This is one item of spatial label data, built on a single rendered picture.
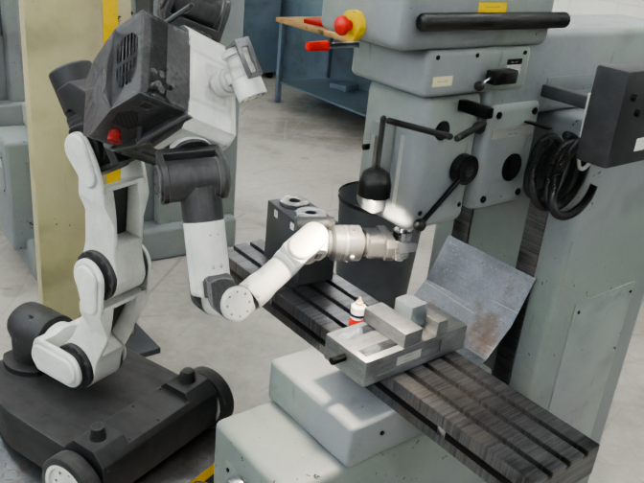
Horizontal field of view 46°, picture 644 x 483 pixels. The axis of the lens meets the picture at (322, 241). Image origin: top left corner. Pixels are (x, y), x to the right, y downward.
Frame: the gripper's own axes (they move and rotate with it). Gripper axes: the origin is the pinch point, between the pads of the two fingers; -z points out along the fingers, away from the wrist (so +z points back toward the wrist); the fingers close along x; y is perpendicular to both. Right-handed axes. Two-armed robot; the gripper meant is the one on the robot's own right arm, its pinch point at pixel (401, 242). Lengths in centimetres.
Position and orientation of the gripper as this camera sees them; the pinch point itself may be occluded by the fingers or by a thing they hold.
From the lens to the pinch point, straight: 188.0
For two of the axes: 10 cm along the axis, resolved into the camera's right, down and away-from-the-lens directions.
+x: -2.2, -4.2, 8.8
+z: -9.7, 0.0, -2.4
